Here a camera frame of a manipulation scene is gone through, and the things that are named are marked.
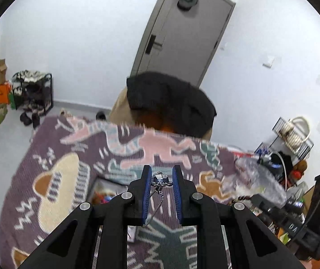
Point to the orange box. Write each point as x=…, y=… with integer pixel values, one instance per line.
x=1, y=94

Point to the clear plastic bag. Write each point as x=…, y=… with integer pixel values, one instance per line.
x=260, y=179

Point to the tan chair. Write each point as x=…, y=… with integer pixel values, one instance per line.
x=119, y=109

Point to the single dark shoe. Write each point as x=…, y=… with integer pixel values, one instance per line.
x=101, y=115

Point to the black shoe rack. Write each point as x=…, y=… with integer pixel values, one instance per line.
x=34, y=92

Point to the brown plush toy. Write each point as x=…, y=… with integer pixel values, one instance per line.
x=301, y=169

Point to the black bag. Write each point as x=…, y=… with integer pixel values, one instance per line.
x=278, y=159

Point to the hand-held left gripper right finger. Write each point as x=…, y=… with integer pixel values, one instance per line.
x=177, y=196

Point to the grey door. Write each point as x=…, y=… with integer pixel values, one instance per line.
x=185, y=33

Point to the white handbag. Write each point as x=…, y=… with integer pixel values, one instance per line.
x=292, y=134

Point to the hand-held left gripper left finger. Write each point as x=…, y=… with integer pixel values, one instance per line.
x=146, y=193

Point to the dark grey cap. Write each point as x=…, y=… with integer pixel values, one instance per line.
x=188, y=0

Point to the purple printed blanket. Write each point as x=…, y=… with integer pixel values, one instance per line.
x=64, y=145

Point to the white light switch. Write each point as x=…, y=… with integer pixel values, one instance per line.
x=268, y=62

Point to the black jacket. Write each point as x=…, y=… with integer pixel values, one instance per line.
x=171, y=101

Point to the dark shoes pair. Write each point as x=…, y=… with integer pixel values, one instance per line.
x=29, y=119

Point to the black jewelry box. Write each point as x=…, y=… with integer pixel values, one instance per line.
x=104, y=186

